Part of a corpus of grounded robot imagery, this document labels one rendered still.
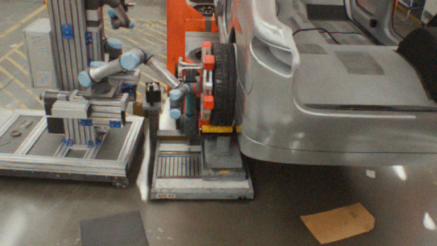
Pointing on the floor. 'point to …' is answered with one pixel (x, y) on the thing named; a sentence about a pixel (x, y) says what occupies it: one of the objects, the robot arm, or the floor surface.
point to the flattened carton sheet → (339, 223)
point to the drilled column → (153, 122)
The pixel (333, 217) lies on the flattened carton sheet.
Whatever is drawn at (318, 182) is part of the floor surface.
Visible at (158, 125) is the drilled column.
